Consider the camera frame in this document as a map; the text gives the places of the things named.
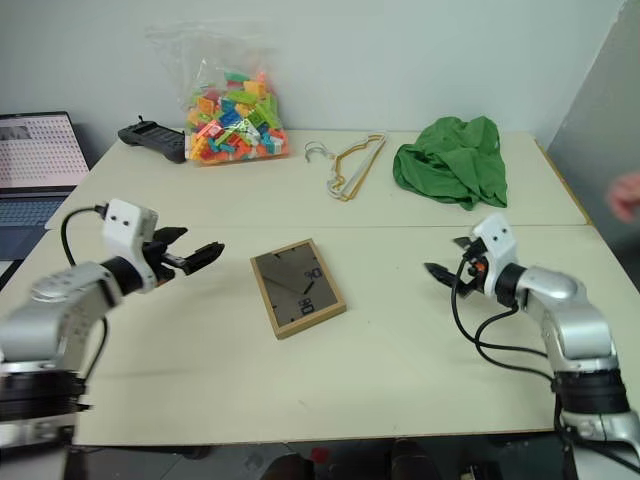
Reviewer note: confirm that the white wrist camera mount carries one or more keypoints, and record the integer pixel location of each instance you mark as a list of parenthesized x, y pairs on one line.
[(497, 245), (125, 225)]

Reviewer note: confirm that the white clothes hanger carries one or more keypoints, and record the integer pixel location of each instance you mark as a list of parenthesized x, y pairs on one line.
[(369, 155)]

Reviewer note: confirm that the green cloth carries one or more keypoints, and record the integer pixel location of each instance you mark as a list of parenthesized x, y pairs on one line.
[(450, 165)]

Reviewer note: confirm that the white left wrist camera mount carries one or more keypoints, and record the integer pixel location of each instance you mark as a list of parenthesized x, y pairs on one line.
[(125, 225)]

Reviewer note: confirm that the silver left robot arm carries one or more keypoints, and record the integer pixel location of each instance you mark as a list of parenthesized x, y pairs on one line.
[(55, 310)]

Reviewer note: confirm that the person's bare hand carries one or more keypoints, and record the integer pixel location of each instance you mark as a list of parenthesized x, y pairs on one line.
[(627, 197)]

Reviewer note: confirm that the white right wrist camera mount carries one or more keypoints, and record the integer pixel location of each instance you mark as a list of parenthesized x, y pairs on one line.
[(497, 245)]

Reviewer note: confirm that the wooden framed square clock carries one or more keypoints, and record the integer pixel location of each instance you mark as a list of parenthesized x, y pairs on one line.
[(297, 287)]

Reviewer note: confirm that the grey partition panel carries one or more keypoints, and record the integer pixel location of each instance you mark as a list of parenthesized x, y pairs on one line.
[(605, 125)]

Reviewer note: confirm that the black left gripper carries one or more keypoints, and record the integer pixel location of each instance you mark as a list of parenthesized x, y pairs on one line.
[(162, 262)]

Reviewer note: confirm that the black handheld terminal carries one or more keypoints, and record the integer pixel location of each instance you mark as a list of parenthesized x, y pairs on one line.
[(150, 137)]

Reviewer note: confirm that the clear bag of toy bricks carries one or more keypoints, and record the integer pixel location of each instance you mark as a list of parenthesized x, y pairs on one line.
[(235, 125)]

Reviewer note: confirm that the open laptop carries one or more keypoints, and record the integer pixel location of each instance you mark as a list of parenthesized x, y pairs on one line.
[(35, 160)]

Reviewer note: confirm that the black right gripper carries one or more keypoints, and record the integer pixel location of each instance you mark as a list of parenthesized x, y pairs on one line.
[(472, 275)]

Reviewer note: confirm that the yellow clothes hanger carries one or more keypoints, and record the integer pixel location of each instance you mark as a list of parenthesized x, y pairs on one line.
[(361, 176)]

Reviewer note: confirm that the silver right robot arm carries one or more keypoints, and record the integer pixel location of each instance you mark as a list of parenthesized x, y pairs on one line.
[(575, 320)]

